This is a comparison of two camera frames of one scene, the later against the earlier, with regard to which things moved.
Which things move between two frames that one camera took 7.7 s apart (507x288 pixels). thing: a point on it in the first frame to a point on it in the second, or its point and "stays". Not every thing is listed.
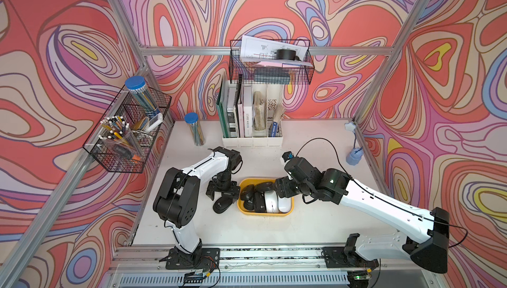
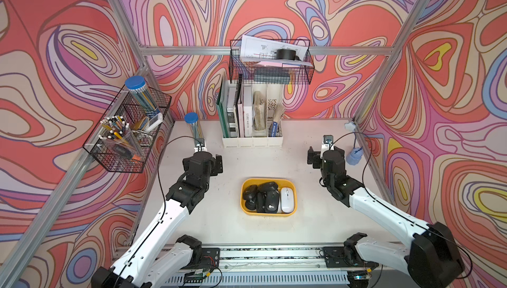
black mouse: (263, 186) stays
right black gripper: (283, 187) to (313, 158)
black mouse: (222, 203) to (272, 201)
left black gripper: (234, 189) to (214, 169)
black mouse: (259, 202) stays
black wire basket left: (122, 141) stays
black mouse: (249, 205) stays
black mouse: (247, 191) stays
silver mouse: (284, 204) stays
